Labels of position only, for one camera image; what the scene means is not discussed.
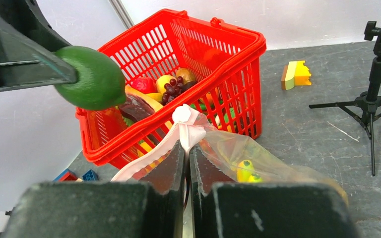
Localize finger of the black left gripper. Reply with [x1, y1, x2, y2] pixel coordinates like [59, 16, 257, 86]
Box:
[0, 0, 77, 92]

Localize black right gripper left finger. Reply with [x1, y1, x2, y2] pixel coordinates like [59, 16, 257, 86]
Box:
[1, 142, 185, 238]

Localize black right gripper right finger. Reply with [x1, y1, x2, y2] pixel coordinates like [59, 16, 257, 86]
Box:
[190, 145, 358, 238]

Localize yellow toy banana bunch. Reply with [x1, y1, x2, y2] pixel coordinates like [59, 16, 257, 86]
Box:
[236, 160, 263, 183]

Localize clear zip top bag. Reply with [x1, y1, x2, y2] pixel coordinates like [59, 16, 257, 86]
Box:
[112, 104, 349, 203]

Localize green toy avocado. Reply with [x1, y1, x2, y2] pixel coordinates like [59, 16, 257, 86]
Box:
[55, 46, 127, 111]

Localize red plastic shopping basket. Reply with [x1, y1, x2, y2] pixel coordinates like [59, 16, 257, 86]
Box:
[76, 9, 266, 168]

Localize blue toy block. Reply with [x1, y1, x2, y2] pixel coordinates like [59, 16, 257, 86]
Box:
[82, 170, 99, 181]

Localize red toy block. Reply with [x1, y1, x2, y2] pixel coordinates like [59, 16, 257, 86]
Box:
[53, 169, 78, 181]

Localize brown toy meat slice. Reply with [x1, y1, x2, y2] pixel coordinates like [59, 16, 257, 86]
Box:
[117, 86, 163, 122]

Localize orange green toy papaya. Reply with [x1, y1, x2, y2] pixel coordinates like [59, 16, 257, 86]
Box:
[205, 88, 220, 107]

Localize purple toy grapes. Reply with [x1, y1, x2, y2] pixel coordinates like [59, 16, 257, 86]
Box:
[161, 77, 184, 106]

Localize red toy apple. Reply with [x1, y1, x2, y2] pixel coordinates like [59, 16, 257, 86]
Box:
[130, 77, 158, 94]

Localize brown toy potato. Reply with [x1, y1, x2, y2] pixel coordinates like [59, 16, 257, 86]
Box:
[176, 67, 196, 84]

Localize yellow green toy block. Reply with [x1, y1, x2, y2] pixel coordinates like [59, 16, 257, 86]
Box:
[280, 60, 312, 90]

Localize black mini tripod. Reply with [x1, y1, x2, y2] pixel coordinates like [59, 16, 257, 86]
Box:
[309, 21, 381, 177]

